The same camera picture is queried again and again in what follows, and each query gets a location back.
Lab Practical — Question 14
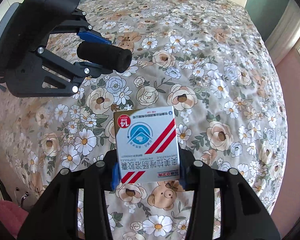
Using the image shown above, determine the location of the cream curtain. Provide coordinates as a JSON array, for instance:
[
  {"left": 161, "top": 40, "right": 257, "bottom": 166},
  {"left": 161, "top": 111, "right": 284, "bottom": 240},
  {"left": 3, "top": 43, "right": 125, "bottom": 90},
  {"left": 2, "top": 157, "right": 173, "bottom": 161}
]
[{"left": 265, "top": 0, "right": 300, "bottom": 65}]

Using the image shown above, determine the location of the black foam cylinder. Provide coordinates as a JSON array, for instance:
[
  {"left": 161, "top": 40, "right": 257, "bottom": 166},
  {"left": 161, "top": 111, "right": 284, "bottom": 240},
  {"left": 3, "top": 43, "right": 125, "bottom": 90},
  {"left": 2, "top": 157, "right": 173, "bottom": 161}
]
[{"left": 77, "top": 41, "right": 132, "bottom": 73}]

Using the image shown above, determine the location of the white medicine box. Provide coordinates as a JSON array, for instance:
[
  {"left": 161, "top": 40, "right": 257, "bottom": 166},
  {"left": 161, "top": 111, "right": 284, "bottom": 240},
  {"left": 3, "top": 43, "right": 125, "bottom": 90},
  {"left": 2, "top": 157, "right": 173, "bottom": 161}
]
[{"left": 114, "top": 106, "right": 180, "bottom": 184}]

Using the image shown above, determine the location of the floral bed quilt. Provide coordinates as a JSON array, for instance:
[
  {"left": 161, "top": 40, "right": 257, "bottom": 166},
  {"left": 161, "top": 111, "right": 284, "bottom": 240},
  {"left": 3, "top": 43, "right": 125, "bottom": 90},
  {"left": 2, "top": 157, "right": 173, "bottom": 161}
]
[{"left": 0, "top": 0, "right": 288, "bottom": 239}]

